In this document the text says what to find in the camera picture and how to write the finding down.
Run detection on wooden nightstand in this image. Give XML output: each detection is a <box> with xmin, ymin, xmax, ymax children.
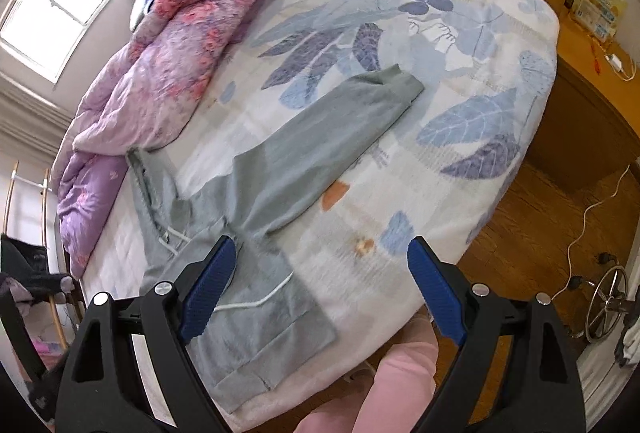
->
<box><xmin>525</xmin><ymin>6</ymin><xmax>640</xmax><ymax>194</ymax></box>

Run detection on dark clothes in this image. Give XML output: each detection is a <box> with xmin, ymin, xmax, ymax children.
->
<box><xmin>0</xmin><ymin>233</ymin><xmax>76</xmax><ymax>304</ymax></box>

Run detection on person's pink pants legs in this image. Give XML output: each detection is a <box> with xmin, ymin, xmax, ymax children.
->
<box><xmin>295</xmin><ymin>313</ymin><xmax>441</xmax><ymax>433</ymax></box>

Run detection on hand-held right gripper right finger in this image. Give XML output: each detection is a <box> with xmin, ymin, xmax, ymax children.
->
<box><xmin>406</xmin><ymin>236</ymin><xmax>586</xmax><ymax>433</ymax></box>

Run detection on wooden clothes rack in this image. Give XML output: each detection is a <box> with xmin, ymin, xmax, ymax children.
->
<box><xmin>0</xmin><ymin>160</ymin><xmax>83</xmax><ymax>349</ymax></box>

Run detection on grey hoodie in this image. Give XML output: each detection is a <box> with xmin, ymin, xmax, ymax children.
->
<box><xmin>127</xmin><ymin>66</ymin><xmax>426</xmax><ymax>414</ymax></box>

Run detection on white cable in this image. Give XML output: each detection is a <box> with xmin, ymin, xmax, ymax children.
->
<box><xmin>555</xmin><ymin>163</ymin><xmax>632</xmax><ymax>299</ymax></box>

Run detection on yellow box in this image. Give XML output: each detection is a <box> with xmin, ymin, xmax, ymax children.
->
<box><xmin>570</xmin><ymin>0</ymin><xmax>628</xmax><ymax>41</ymax></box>

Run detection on bed with leaf print sheet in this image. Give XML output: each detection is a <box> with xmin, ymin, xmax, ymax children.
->
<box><xmin>60</xmin><ymin>0</ymin><xmax>560</xmax><ymax>433</ymax></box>

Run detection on purple floral quilt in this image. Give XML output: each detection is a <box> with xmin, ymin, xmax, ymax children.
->
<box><xmin>50</xmin><ymin>0</ymin><xmax>273</xmax><ymax>279</ymax></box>

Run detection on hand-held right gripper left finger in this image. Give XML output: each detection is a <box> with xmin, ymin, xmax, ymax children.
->
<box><xmin>55</xmin><ymin>235</ymin><xmax>237</xmax><ymax>433</ymax></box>

